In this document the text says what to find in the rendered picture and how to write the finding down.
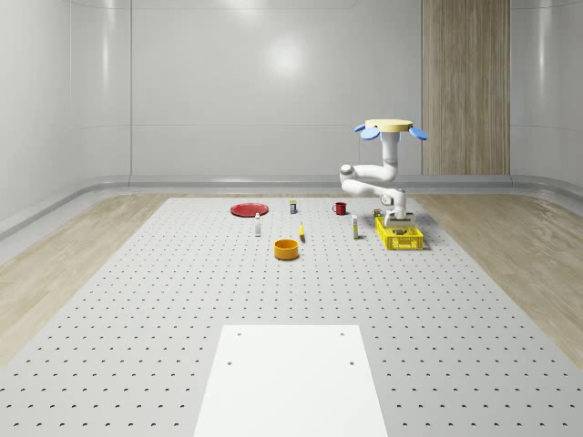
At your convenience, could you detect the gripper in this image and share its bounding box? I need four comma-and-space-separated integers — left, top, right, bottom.
384, 212, 416, 229

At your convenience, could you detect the yellow bowl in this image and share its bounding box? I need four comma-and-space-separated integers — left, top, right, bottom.
273, 239, 301, 261

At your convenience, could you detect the red plate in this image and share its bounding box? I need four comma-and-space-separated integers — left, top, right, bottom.
230, 202, 271, 219

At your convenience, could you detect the yellow basket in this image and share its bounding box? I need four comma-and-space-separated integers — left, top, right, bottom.
374, 215, 424, 251

